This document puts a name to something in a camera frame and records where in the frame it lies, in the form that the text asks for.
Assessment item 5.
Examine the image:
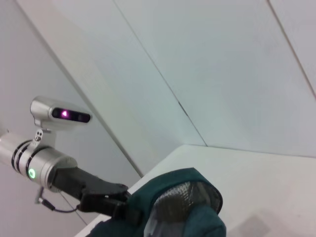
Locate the dark teal insulated lunch bag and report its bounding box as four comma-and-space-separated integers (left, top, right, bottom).
88, 167, 227, 237

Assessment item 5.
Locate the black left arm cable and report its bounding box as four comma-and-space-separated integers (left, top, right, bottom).
34, 187, 82, 213

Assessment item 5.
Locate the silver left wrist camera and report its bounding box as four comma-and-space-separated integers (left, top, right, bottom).
30, 96, 92, 144

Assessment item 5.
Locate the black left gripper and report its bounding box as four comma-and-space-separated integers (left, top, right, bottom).
50, 166, 144, 225

